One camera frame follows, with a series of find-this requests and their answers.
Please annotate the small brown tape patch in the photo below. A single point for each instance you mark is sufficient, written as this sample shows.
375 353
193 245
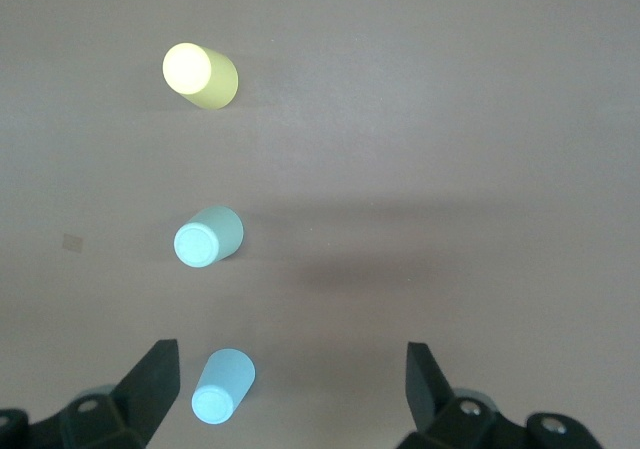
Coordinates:
73 243

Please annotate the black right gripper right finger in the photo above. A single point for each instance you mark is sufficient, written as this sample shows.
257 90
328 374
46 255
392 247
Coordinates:
427 389

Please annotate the mint green plastic cup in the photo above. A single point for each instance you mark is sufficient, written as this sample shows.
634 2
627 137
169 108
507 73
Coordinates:
210 239

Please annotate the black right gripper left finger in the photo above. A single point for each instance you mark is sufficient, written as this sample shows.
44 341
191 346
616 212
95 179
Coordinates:
150 384

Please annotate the light blue plastic cup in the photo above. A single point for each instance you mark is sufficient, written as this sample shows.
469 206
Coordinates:
222 386

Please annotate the yellow plastic cup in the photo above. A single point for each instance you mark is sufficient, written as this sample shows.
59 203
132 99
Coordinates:
200 76

